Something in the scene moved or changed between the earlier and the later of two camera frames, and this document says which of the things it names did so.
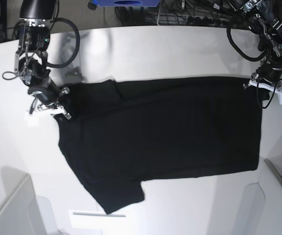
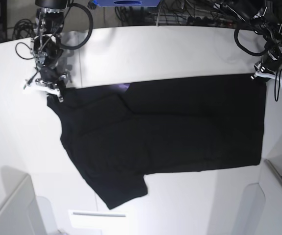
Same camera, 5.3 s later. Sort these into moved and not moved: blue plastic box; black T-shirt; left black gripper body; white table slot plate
Moved: left black gripper body
Not moved: blue plastic box; white table slot plate; black T-shirt
